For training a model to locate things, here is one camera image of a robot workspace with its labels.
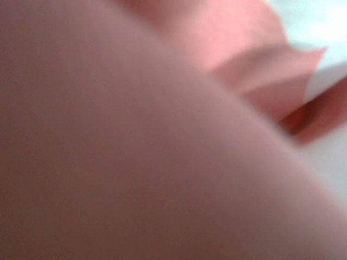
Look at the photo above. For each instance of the pink patterned cloth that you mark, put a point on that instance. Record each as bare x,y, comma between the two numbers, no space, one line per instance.
113,146

